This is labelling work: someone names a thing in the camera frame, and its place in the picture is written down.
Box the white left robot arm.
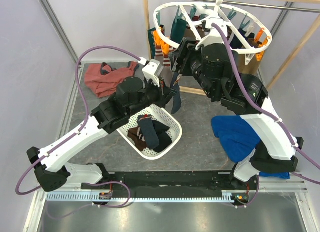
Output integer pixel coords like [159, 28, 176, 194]
[27, 77, 182, 192]

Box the tan ribbed sock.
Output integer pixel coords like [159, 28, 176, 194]
[236, 39, 263, 75]

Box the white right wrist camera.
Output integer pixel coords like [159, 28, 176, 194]
[196, 16, 228, 50]

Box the navy santa sock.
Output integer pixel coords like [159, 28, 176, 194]
[170, 72, 182, 114]
[137, 114, 159, 149]

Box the wooden clothes rack frame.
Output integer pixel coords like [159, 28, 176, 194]
[140, 0, 320, 95]

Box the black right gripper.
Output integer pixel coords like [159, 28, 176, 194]
[168, 36, 218, 99]

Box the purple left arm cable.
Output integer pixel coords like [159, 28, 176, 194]
[15, 45, 148, 195]

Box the white perforated laundry basket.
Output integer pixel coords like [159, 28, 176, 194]
[117, 104, 183, 160]

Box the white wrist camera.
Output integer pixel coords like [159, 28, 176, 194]
[138, 57, 164, 87]
[196, 16, 228, 50]

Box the white clothes clip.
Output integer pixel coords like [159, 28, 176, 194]
[244, 54, 255, 65]

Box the pink red shirt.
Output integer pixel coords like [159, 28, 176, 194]
[84, 61, 139, 98]

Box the metal hanging rod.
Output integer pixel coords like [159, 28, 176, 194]
[187, 0, 320, 13]

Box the teal reindeer sock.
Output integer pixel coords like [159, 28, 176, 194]
[147, 27, 156, 58]

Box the white round clip hanger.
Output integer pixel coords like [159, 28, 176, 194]
[153, 0, 272, 65]

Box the white slotted cable duct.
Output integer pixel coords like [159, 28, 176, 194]
[46, 191, 234, 203]

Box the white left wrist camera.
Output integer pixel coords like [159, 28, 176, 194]
[138, 57, 164, 87]

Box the blue towel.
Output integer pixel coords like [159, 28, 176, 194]
[211, 115, 295, 183]

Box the teal plain sock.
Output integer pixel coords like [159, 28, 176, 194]
[170, 18, 187, 44]

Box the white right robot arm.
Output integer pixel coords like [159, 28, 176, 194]
[168, 38, 304, 189]

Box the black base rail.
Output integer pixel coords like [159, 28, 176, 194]
[81, 170, 258, 197]

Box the dark navy plain sock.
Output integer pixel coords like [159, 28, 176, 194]
[153, 132, 172, 153]
[152, 120, 170, 134]

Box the brown striped-cuff sock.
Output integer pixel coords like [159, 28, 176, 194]
[127, 132, 147, 151]
[127, 126, 145, 141]

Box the orange clothes clip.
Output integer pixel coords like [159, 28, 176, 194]
[255, 51, 264, 61]
[253, 28, 270, 48]

